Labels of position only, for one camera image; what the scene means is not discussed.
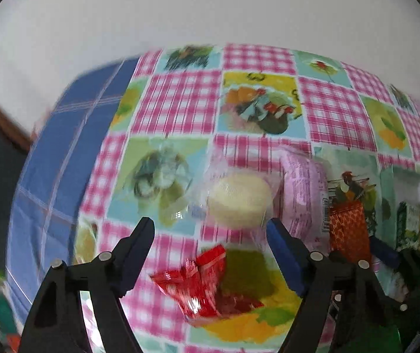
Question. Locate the pink checked printed tablecloth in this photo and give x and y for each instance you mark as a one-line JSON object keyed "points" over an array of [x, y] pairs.
{"points": [[180, 99]]}

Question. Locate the dark green snack packet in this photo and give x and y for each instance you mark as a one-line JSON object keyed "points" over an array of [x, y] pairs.
{"points": [[404, 224]]}

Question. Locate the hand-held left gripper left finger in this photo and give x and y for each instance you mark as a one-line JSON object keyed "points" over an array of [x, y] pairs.
{"points": [[136, 253]]}

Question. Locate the brown wooden board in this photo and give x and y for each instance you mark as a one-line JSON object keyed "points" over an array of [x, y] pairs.
{"points": [[0, 117]]}

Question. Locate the pink snack packet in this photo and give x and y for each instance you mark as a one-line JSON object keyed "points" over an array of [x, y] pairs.
{"points": [[301, 191]]}

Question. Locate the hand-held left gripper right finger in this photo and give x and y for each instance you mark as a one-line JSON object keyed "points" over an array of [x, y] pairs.
{"points": [[285, 257]]}

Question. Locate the orange patterned snack packet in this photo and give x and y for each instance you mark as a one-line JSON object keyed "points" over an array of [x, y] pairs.
{"points": [[347, 228]]}

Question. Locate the clear packet with round cake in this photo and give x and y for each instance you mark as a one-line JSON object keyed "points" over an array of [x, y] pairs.
{"points": [[239, 198]]}

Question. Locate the green white snack bag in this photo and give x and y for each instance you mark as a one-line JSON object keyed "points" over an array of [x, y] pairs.
{"points": [[388, 191]]}

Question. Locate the blue striped bed sheet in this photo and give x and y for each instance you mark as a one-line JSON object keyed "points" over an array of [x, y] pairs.
{"points": [[55, 154]]}

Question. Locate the bright red snack packet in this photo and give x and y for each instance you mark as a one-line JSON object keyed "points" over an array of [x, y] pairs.
{"points": [[195, 283]]}

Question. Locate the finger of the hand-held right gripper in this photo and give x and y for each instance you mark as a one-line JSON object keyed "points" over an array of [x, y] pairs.
{"points": [[383, 253]]}

